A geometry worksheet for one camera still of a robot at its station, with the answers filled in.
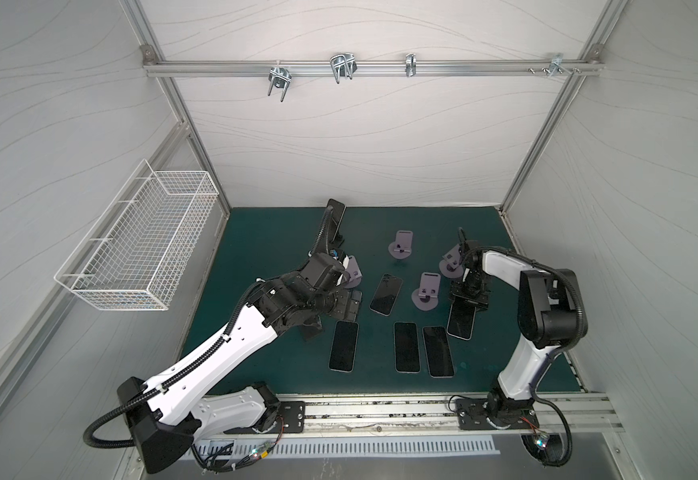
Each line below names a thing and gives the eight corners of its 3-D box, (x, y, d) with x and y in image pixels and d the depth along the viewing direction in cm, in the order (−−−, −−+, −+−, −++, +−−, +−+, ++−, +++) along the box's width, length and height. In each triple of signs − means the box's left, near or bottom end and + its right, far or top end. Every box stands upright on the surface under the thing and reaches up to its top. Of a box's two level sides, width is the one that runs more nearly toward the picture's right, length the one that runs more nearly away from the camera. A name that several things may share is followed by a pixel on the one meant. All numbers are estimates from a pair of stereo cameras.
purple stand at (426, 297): (413, 310, 95) (419, 293, 86) (410, 290, 99) (415, 272, 91) (436, 310, 95) (444, 293, 86) (432, 290, 99) (439, 272, 91)
